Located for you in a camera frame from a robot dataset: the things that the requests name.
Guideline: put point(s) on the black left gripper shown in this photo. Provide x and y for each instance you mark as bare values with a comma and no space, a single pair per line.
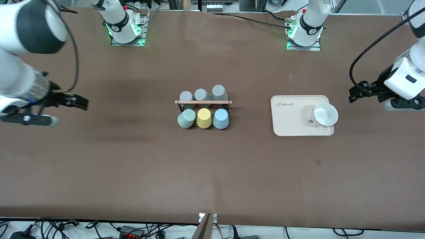
382,83

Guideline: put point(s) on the beige rabbit print tray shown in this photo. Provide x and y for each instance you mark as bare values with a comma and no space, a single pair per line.
289,119

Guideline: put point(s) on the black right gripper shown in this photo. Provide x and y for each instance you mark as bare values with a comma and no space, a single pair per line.
54,98

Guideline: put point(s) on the black power strip orange switches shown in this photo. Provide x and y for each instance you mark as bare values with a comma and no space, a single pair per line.
131,231

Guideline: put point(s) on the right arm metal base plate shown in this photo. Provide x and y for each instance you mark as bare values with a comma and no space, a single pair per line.
143,30

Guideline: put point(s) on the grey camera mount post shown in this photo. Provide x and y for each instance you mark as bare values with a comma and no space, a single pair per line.
203,229

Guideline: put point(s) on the metal table corner bracket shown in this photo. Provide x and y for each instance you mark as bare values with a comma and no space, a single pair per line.
406,17

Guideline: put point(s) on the yellow cup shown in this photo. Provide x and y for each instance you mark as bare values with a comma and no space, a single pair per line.
204,119

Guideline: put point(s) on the grey terminal block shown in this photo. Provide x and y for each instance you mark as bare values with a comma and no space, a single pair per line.
219,7

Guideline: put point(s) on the white bowl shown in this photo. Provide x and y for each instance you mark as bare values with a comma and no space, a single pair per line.
326,114

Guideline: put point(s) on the grey cup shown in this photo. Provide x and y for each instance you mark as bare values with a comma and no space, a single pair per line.
186,96
219,92
202,94

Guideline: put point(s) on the black power adapter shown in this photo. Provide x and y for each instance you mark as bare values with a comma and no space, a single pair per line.
21,235

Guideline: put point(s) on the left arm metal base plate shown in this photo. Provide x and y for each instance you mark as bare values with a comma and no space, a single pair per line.
303,48

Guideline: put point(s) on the white mount bracket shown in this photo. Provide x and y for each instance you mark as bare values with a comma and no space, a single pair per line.
215,218

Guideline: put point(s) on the light blue cup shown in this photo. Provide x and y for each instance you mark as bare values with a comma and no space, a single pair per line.
220,120

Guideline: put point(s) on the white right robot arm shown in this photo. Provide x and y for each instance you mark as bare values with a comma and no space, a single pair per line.
20,30

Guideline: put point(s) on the pale green cup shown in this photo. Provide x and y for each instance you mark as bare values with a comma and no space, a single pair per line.
186,119

